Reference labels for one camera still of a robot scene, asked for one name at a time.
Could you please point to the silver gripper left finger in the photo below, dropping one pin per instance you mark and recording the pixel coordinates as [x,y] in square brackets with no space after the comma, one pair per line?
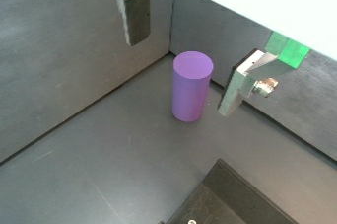
[135,19]

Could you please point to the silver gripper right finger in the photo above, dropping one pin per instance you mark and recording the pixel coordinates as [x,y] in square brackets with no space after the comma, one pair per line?
[253,75]

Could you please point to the purple cylinder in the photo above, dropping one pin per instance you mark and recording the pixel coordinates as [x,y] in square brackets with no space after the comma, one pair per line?
[191,72]

